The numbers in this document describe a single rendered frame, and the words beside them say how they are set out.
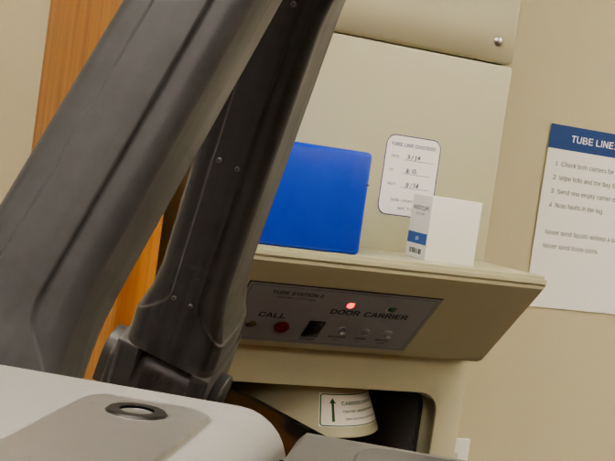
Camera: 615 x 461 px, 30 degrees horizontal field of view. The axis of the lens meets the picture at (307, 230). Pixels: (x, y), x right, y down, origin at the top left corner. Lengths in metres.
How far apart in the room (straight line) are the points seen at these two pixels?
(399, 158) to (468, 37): 0.14
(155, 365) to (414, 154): 0.46
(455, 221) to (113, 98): 0.67
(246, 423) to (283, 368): 0.88
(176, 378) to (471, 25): 0.55
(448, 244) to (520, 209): 0.66
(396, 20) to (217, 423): 0.93
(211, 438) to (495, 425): 1.56
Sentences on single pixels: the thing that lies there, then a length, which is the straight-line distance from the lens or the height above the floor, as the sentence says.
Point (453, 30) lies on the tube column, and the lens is 1.16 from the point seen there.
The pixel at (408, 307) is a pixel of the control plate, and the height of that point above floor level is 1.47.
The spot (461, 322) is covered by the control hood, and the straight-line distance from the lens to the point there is 1.11.
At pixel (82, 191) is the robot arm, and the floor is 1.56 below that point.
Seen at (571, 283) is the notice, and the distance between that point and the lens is 1.79.
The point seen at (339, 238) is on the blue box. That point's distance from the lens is 0.99.
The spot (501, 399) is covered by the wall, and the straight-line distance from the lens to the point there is 1.76.
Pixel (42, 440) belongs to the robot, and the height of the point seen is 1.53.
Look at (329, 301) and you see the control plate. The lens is 1.03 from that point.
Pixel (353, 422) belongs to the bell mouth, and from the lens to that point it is 1.18.
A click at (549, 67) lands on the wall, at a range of 1.75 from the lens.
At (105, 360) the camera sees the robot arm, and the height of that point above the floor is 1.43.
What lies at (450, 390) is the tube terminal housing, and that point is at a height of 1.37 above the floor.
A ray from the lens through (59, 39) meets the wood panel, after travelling 1.34.
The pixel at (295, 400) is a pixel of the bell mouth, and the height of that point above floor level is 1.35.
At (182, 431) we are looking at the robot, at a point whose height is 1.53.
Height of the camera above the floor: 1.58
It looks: 3 degrees down
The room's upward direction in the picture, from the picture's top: 8 degrees clockwise
